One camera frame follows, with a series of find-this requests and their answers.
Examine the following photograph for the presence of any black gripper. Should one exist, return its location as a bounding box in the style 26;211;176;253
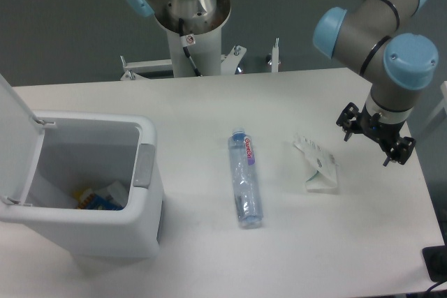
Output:
336;103;416;167

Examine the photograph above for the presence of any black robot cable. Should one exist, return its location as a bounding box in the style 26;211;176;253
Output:
177;17;204;77

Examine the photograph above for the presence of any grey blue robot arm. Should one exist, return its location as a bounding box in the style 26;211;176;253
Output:
126;0;439;164

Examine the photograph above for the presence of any yellow blue trash item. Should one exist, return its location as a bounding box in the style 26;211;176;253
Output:
73;188;123;211

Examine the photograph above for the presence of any white trash in bin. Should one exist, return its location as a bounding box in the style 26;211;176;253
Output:
94;181;129;207

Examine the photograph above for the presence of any white paper wrapper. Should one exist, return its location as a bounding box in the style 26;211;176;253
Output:
293;134;339;193

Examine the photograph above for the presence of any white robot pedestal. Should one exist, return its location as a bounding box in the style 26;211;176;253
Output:
156;0;231;59

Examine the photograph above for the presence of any white trash can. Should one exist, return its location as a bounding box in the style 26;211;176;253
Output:
1;111;163;258

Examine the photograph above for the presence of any white metal base frame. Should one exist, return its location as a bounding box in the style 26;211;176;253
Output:
119;37;282;81

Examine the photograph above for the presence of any white furniture leg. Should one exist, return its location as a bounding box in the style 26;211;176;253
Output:
416;81;446;139

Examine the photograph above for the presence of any white trash can lid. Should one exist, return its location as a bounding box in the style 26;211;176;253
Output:
1;78;45;204

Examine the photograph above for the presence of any clear plastic water bottle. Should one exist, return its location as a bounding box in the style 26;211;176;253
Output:
228;128;263;229

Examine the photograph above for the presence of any black device at edge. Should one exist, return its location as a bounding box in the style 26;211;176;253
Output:
422;246;446;282

